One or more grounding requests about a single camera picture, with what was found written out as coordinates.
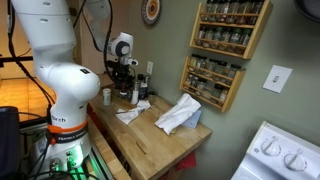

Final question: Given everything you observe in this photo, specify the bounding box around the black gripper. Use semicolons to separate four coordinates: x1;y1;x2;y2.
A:
112;63;134;96

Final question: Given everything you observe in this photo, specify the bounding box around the glass spice jar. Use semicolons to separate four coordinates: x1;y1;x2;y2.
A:
226;0;240;24
230;27;242;53
238;0;252;25
214;26;224;50
222;28;232;51
213;0;226;23
219;88;230;105
205;27;215;48
198;26;207;46
227;63;242;84
215;60;228;79
185;73;194;89
240;28;253;55
191;75;200;92
197;78;207;95
206;58;217;76
197;55;207;74
250;0;265;26
205;0;215;23
189;54;199;72

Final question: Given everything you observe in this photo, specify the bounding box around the white wall outlet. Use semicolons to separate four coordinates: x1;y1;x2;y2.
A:
146;60;155;76

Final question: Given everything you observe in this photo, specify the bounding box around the white light switch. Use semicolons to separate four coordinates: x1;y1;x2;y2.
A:
262;64;294;94

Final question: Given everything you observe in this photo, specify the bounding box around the black bottle white label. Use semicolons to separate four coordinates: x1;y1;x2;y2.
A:
138;73;150;101

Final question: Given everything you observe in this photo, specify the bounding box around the tall steel white mill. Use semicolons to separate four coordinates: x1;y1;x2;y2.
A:
130;80;141;106

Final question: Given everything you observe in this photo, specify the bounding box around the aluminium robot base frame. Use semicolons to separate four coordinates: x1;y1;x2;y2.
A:
69;143;116;180

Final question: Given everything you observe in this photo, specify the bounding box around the pale blue paper card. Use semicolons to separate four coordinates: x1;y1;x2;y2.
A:
181;109;203;130

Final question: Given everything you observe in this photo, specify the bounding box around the black stand bar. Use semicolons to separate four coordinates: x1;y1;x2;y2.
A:
0;55;36;66

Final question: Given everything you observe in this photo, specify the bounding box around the black hanging pan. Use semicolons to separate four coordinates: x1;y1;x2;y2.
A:
293;0;320;24

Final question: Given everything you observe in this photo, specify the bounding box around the decorative wall plate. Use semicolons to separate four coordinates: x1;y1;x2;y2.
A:
140;0;163;27

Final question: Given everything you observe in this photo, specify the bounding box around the white spice shaker container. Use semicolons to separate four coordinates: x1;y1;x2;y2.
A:
102;87;113;107

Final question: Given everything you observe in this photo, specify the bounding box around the red cloth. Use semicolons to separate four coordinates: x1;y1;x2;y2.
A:
175;151;198;172

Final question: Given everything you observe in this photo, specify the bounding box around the wooden wall spice rack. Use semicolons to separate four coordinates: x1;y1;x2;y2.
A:
178;54;247;113
189;0;274;61

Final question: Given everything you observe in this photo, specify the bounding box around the black box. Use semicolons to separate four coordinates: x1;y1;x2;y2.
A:
0;106;21;179

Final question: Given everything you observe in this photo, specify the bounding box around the white stove knob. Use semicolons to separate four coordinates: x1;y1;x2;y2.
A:
260;139;282;158
283;152;308;173

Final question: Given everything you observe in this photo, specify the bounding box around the crumpled white bag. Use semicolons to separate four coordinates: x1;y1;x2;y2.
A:
154;93;203;136

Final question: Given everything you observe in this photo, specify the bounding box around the crumpled white paper towel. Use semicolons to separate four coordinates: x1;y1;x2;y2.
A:
115;99;152;126

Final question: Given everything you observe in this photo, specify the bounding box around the white stove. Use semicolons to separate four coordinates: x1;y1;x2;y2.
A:
230;120;320;180

